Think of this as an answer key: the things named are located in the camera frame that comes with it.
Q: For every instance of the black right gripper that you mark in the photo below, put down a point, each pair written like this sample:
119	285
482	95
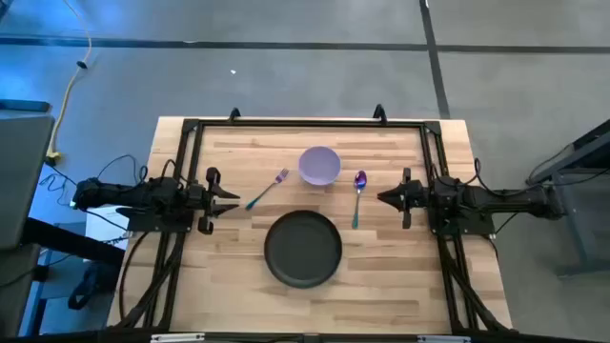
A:
417	196

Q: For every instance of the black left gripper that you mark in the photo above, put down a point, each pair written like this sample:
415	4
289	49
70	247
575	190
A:
197	200

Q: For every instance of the iridescent spoon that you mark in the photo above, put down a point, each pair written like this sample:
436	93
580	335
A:
359	181

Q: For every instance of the iridescent fork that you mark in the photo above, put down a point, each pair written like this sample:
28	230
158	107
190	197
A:
267	189

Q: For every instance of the lavender bowl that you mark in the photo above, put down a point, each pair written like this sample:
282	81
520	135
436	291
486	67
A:
319	167

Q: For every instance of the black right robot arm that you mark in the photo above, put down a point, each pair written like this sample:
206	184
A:
500	197

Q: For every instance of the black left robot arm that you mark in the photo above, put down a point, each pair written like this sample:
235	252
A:
124	194

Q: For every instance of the black table clamp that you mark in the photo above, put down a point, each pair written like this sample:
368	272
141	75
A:
234	113
380	113

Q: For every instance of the black round plate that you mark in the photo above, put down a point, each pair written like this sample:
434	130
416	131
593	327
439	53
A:
303	250

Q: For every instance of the white paper sheet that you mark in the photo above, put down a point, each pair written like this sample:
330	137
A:
102	233

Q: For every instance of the black desk beam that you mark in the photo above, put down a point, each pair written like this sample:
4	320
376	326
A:
71	240

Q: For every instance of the grey metal cart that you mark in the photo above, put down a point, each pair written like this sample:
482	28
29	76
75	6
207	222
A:
574	233

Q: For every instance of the grey desk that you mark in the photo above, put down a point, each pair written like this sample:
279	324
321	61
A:
24	181

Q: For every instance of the dark flat panel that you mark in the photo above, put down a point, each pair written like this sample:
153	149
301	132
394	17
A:
24	105

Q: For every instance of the grey chair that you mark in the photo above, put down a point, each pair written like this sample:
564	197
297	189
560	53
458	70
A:
16	286

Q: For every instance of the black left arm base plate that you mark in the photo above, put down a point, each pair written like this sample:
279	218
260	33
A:
157	223

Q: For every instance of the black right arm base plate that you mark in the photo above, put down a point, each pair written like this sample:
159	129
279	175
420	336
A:
469	226

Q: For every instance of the black aluminium table frame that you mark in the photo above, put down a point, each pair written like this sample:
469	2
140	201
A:
310	123

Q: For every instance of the silver metal bracket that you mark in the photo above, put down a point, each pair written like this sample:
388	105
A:
177	337
444	339

